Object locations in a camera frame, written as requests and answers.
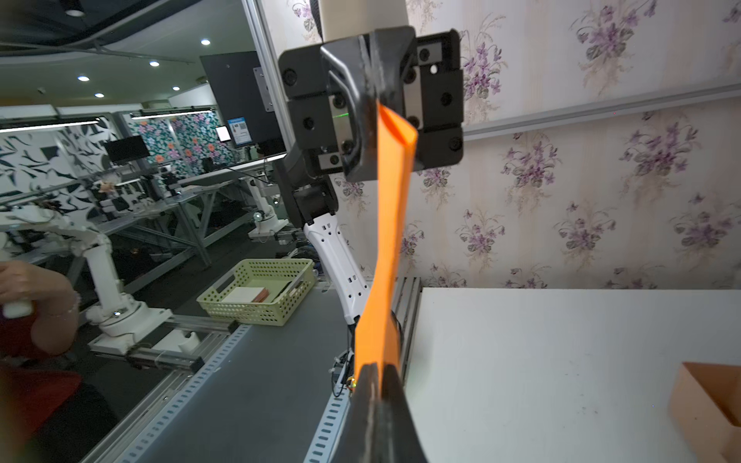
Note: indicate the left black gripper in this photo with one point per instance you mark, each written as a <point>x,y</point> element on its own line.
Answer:
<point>332,90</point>

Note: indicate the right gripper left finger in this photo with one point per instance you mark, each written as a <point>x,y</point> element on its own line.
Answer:
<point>358,437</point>

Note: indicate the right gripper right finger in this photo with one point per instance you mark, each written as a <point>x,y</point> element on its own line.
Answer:
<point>399,439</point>

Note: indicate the person's bare forearm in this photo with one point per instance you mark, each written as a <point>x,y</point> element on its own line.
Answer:
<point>56,324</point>

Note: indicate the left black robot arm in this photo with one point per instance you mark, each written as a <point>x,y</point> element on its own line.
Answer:
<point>312,205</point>

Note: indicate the person's hand at edge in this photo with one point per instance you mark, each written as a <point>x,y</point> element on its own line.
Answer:
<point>21,285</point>

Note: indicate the green perforated basket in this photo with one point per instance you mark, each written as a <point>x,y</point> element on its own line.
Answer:
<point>260,292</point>

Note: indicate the peach desk organizer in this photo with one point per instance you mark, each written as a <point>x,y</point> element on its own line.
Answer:
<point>705,406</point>

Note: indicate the white perforated cable tray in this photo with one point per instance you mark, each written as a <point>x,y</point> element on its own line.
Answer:
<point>327,433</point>

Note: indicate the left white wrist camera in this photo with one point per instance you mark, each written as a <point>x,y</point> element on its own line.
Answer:
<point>341,19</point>

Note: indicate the aluminium mounting rail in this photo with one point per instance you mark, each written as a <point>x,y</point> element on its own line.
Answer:
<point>186,374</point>

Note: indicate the white robot on pedestal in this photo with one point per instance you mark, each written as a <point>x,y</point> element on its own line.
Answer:
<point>123,320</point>

